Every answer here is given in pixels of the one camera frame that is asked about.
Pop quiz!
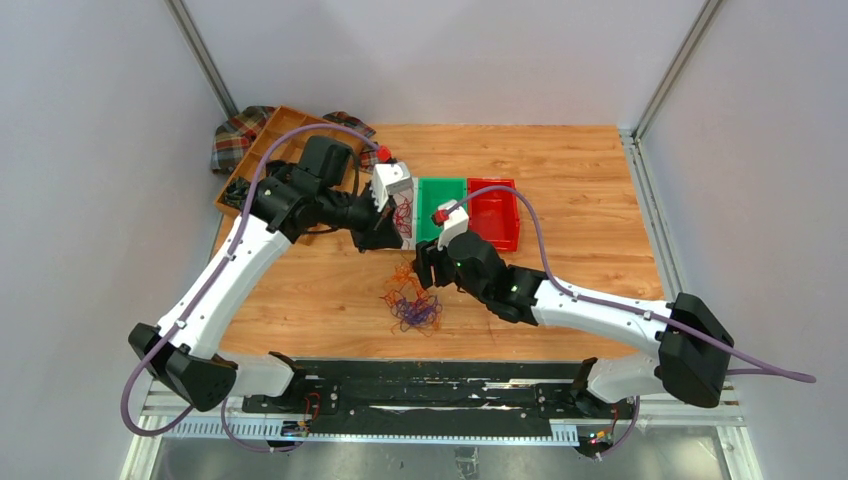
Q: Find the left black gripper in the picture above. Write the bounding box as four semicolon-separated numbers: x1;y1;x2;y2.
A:
320;182;405;254

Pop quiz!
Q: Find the orange and purple wire tangle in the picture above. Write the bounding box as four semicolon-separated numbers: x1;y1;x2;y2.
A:
380;262;444;337

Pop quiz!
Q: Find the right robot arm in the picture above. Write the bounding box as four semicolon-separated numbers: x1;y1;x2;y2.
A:
413;232;734;417

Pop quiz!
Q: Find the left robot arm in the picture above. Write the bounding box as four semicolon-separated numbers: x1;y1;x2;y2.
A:
128;135;412;413

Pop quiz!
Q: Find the white plastic bin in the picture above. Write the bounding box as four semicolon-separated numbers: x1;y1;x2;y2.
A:
363;179;416;250

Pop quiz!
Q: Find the green plastic bin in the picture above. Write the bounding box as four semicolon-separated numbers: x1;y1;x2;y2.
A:
414;177;467;243

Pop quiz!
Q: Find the red plastic bin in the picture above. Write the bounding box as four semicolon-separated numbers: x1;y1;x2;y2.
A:
468;190;520;253

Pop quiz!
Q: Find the orange wooden compartment tray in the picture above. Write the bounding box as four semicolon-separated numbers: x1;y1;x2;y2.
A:
215;106;377;219

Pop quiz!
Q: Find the plaid cloth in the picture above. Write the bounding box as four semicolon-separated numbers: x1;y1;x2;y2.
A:
210;105;376;174

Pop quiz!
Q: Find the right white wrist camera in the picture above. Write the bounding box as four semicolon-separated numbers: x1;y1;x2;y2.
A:
431;200;470;250

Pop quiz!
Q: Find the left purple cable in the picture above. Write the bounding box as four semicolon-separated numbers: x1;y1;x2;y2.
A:
119;123;393;454

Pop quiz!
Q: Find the purple cable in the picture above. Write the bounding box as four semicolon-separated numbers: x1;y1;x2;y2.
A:
433;185;817;385
119;123;393;454

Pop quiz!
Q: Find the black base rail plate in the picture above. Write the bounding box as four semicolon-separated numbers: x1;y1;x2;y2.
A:
227;360;633;438

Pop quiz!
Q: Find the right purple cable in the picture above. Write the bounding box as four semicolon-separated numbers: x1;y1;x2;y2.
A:
433;185;817;385

